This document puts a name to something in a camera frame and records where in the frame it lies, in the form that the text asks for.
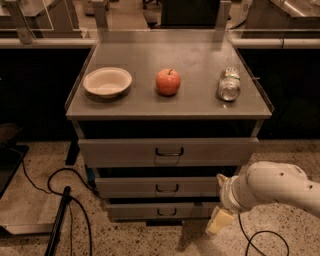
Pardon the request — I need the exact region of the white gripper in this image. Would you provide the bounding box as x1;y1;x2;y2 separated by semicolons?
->
206;174;251;235

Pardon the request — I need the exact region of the grey drawer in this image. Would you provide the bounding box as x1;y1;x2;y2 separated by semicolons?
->
78;138;259;168
107;202;217;222
95;177;220;198

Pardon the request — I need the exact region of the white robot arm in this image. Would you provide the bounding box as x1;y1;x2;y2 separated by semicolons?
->
206;161;320;235

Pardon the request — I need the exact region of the grey bottom drawer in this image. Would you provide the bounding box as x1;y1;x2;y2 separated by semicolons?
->
107;202;217;222

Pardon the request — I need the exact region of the grey drawer cabinet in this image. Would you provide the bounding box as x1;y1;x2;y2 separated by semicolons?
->
64;29;274;228

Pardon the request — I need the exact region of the grey top drawer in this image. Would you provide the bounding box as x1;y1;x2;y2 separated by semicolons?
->
78;138;259;168

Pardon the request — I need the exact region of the red apple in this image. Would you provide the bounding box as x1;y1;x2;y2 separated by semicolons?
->
156;68;181;96

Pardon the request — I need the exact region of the black bar on floor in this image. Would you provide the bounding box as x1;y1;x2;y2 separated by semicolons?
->
45;186;71;256

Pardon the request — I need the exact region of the white paper bowl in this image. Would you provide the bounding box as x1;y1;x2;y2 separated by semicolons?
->
83;67;132;98

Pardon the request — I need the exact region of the black cable on right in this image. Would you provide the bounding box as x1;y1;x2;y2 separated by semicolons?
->
237;213;290;256

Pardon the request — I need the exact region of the dark base plate left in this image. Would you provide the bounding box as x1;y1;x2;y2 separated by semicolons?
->
0;122;30;200

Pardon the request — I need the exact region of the white horizontal rail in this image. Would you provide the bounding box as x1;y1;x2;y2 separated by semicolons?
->
0;37;320;49

